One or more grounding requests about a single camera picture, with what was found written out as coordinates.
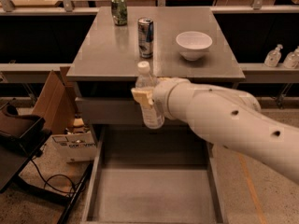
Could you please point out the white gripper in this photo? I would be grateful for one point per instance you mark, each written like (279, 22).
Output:
(161, 97)

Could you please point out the clear plastic water bottle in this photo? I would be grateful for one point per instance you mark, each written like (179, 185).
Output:
(146, 82)

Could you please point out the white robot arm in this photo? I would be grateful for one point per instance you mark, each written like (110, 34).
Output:
(228, 118)

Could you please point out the closed top drawer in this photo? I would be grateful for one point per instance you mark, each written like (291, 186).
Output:
(113, 111)

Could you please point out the grey drawer cabinet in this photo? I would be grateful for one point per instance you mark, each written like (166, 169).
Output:
(106, 63)

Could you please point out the clear sanitizer pump bottle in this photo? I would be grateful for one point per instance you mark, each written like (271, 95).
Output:
(273, 56)

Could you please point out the white ceramic bowl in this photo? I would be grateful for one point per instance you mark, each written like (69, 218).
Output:
(193, 45)

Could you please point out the blue silver energy can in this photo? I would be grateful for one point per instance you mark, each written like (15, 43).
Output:
(145, 27)

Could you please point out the green drink can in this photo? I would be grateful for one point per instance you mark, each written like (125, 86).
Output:
(119, 12)

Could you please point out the white printed cardboard box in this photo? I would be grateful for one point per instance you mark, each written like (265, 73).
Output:
(75, 147)

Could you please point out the brown cardboard box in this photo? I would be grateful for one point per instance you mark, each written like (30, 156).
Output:
(56, 102)

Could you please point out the black office chair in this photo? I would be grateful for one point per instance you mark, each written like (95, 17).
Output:
(21, 139)

